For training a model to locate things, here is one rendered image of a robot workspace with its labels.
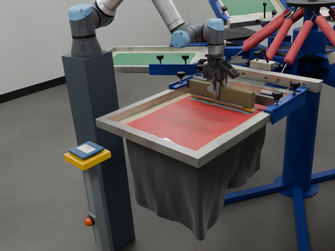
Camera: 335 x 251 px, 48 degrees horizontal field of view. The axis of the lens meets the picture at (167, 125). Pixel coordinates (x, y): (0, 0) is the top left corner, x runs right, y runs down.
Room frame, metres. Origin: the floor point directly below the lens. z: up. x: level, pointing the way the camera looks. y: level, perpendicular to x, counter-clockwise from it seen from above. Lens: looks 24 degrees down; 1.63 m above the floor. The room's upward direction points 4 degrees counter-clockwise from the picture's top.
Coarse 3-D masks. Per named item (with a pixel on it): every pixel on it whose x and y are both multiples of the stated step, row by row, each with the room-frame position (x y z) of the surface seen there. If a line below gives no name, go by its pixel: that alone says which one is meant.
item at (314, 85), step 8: (240, 72) 1.96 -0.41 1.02; (248, 72) 1.92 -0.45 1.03; (256, 72) 1.89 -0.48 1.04; (264, 72) 1.87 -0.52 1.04; (272, 72) 1.86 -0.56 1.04; (256, 80) 1.89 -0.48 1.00; (264, 80) 1.85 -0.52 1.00; (272, 80) 1.82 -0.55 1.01; (280, 80) 1.79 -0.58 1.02; (288, 80) 1.76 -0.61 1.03; (296, 80) 1.73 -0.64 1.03; (304, 80) 1.70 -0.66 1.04; (312, 80) 1.69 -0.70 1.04; (320, 80) 1.69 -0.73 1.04; (312, 88) 1.67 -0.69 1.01; (320, 88) 1.67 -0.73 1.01
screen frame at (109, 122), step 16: (208, 80) 2.03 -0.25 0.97; (160, 96) 1.76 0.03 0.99; (112, 112) 1.59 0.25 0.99; (128, 112) 1.61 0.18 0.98; (112, 128) 1.45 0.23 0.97; (128, 128) 1.40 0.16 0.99; (240, 128) 1.33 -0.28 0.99; (256, 128) 1.37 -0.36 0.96; (144, 144) 1.31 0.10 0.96; (160, 144) 1.24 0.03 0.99; (176, 144) 1.23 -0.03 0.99; (208, 144) 1.21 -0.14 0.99; (224, 144) 1.22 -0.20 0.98; (192, 160) 1.13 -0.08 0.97; (208, 160) 1.15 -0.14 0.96
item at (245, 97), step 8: (192, 80) 1.79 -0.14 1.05; (200, 80) 1.77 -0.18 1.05; (192, 88) 1.78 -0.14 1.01; (200, 88) 1.75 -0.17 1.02; (224, 88) 1.65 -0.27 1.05; (232, 88) 1.63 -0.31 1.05; (208, 96) 1.71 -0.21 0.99; (224, 96) 1.64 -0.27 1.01; (232, 96) 1.61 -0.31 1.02; (240, 96) 1.58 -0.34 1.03; (248, 96) 1.55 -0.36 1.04; (240, 104) 1.58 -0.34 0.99; (248, 104) 1.55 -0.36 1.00
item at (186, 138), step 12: (216, 108) 1.64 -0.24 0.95; (264, 108) 1.60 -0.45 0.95; (240, 120) 1.49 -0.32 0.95; (168, 132) 1.41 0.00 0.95; (180, 132) 1.41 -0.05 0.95; (192, 132) 1.40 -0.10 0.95; (216, 132) 1.38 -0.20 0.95; (180, 144) 1.30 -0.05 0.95; (192, 144) 1.29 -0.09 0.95; (204, 144) 1.28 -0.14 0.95
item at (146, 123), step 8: (176, 104) 1.73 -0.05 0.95; (184, 104) 1.72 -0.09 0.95; (192, 104) 1.72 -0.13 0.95; (200, 104) 1.71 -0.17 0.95; (160, 112) 1.64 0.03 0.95; (136, 120) 1.57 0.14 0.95; (144, 120) 1.56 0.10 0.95; (152, 120) 1.55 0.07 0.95; (136, 128) 1.48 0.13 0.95; (144, 128) 1.47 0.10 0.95; (152, 128) 1.46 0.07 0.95; (160, 128) 1.46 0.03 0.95; (168, 128) 1.45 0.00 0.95
